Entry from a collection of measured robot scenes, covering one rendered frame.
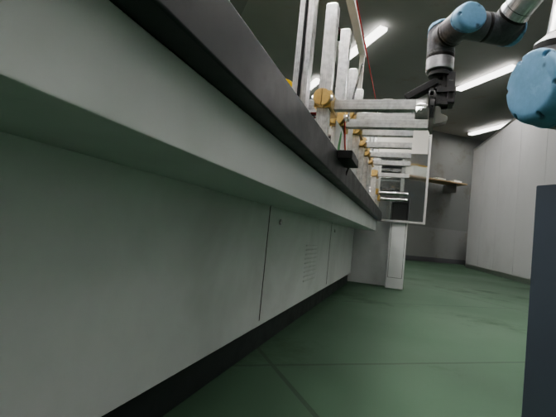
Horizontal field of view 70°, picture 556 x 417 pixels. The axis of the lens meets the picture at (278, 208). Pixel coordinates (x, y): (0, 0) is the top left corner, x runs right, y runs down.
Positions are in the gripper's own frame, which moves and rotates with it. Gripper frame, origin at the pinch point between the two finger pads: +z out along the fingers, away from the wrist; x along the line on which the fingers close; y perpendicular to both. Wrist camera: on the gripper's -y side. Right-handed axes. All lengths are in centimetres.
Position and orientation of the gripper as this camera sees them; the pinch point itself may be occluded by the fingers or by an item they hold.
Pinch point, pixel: (428, 130)
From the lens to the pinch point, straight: 147.8
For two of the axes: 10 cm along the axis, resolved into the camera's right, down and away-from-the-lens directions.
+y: 9.5, 0.6, -3.1
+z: -0.8, 9.9, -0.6
